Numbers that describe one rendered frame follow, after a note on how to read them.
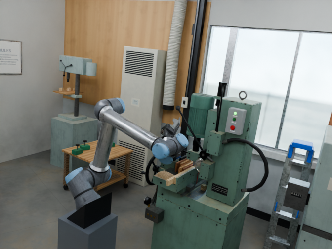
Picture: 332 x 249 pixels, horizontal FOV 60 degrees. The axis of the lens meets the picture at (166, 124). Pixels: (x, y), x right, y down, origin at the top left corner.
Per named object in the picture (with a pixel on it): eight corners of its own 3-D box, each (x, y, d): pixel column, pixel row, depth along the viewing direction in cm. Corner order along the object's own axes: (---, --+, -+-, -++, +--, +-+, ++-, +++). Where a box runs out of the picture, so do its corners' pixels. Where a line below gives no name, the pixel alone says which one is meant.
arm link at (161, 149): (86, 98, 185) (167, 146, 152) (102, 96, 195) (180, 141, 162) (84, 114, 190) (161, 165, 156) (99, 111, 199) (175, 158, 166)
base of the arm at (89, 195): (83, 206, 195) (77, 192, 197) (72, 214, 207) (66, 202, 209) (105, 195, 209) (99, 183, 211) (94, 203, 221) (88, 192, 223)
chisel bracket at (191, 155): (190, 158, 228) (191, 148, 226) (206, 163, 221) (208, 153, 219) (186, 160, 222) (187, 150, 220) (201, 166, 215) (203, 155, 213)
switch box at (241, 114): (228, 130, 192) (232, 106, 188) (242, 134, 187) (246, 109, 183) (224, 131, 187) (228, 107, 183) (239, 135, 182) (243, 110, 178)
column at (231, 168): (217, 186, 227) (232, 96, 210) (244, 196, 216) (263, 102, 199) (204, 195, 209) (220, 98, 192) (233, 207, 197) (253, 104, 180)
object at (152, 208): (150, 213, 226) (151, 204, 224) (163, 219, 220) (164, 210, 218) (144, 217, 219) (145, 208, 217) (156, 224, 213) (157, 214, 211)
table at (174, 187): (183, 159, 265) (184, 153, 263) (213, 170, 249) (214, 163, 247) (142, 179, 215) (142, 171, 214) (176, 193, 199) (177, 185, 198)
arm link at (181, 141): (182, 148, 162) (169, 159, 169) (192, 143, 171) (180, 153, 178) (172, 134, 164) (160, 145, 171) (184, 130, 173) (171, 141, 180)
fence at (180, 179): (212, 163, 248) (213, 157, 247) (214, 163, 247) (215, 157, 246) (175, 184, 199) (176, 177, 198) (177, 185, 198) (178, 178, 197)
